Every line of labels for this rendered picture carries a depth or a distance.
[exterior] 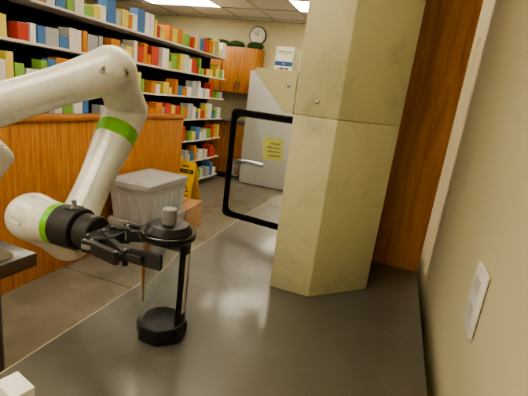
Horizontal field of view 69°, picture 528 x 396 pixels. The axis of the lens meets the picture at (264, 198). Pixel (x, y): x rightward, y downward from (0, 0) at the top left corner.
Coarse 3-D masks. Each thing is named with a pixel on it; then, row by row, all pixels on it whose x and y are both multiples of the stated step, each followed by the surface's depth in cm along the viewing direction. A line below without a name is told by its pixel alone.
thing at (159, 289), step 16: (144, 224) 76; (160, 240) 70; (176, 240) 71; (176, 256) 72; (144, 272) 74; (160, 272) 72; (176, 272) 73; (144, 288) 75; (160, 288) 73; (176, 288) 75; (144, 304) 75; (160, 304) 74; (144, 320) 76; (160, 320) 75
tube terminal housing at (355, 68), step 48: (336, 0) 86; (384, 0) 88; (336, 48) 88; (384, 48) 91; (336, 96) 90; (384, 96) 95; (336, 144) 93; (384, 144) 100; (288, 192) 99; (336, 192) 98; (384, 192) 105; (288, 240) 102; (336, 240) 102; (288, 288) 105; (336, 288) 107
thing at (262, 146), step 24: (240, 120) 136; (264, 120) 132; (240, 144) 138; (264, 144) 133; (288, 144) 129; (240, 168) 139; (264, 168) 135; (240, 192) 141; (264, 192) 137; (264, 216) 138
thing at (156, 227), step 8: (168, 208) 74; (176, 208) 74; (168, 216) 73; (176, 216) 74; (152, 224) 73; (160, 224) 73; (168, 224) 73; (176, 224) 75; (184, 224) 75; (152, 232) 71; (160, 232) 71; (168, 232) 71; (176, 232) 72; (184, 232) 73
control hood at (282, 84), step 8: (256, 72) 96; (264, 72) 95; (272, 72) 94; (280, 72) 94; (288, 72) 93; (296, 72) 92; (264, 80) 95; (272, 80) 95; (280, 80) 94; (288, 80) 93; (296, 80) 93; (272, 88) 95; (280, 88) 94; (288, 88) 94; (296, 88) 94; (280, 96) 95; (288, 96) 94; (280, 104) 95; (288, 104) 95; (288, 112) 95
